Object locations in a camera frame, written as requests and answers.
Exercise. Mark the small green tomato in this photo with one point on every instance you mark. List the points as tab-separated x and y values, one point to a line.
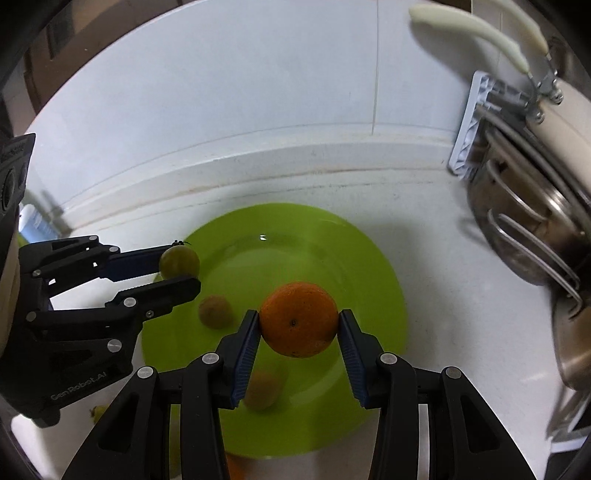
179	262
98	413

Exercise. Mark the dark wooden glass-door cabinet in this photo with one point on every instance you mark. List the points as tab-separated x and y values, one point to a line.
51	69

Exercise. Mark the large cream pan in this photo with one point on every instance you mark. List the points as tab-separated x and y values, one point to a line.
461	23

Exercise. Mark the white metal shelf rack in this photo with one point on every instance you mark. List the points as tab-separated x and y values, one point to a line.
468	129

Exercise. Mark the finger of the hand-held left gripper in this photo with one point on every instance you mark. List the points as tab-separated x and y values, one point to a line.
138	263
161	293

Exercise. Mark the green plate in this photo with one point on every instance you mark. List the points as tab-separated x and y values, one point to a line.
286	249

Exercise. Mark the white blue pump bottle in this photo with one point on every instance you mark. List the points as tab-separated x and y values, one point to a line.
37	226

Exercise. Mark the orange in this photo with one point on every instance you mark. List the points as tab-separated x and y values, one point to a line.
298	318
235	468

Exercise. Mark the small cream pan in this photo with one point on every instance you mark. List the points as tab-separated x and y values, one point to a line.
521	23

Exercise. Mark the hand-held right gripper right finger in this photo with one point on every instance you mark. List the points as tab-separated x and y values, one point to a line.
353	364

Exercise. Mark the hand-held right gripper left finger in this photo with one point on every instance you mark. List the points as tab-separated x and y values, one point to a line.
242	355

